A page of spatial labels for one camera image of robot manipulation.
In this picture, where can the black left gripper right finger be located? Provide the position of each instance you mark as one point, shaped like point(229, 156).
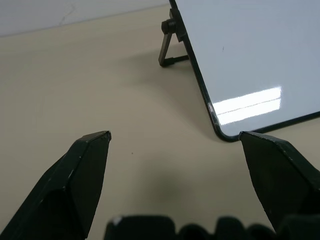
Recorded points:
point(280, 175)

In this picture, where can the white whiteboard with black frame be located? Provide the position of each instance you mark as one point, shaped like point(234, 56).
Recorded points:
point(250, 62)

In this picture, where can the black whiteboard stand leg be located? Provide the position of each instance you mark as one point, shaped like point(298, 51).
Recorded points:
point(167, 42)

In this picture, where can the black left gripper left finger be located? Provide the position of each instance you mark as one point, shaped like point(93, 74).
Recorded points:
point(75, 180)

